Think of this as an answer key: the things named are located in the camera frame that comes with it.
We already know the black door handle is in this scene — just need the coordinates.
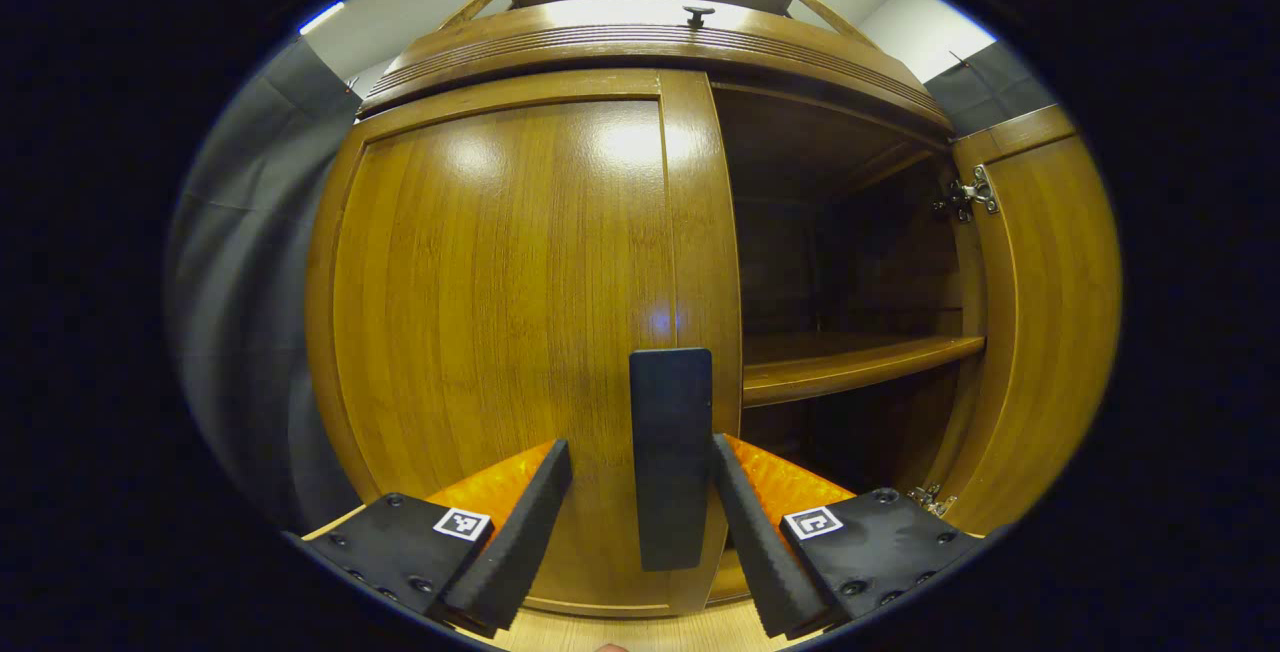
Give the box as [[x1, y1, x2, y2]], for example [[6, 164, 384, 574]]
[[629, 348, 714, 573]]

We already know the wooden shoe cabinet door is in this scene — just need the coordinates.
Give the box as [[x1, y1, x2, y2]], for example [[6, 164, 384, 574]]
[[305, 69, 743, 618], [925, 104, 1123, 536]]

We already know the wooden double-door shoe cabinet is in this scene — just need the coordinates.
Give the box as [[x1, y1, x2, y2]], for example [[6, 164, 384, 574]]
[[355, 0, 991, 605]]

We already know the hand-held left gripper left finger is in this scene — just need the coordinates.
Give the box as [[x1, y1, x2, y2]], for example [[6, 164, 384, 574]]
[[283, 438, 574, 638]]

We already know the black backdrop cloth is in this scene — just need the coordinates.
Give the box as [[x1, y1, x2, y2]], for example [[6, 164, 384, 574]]
[[165, 37, 1061, 533]]

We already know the ceiling light strip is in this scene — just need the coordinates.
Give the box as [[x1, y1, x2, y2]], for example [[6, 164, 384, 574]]
[[298, 0, 346, 36]]

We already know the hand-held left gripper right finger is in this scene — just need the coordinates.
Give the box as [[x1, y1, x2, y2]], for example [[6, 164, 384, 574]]
[[712, 432, 986, 640]]

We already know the metal door hinge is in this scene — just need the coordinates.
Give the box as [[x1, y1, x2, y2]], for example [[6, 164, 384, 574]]
[[908, 484, 959, 518], [933, 165, 1001, 225]]

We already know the wooden drawer with black knob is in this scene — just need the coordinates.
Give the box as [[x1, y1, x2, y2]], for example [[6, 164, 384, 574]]
[[395, 0, 881, 63]]

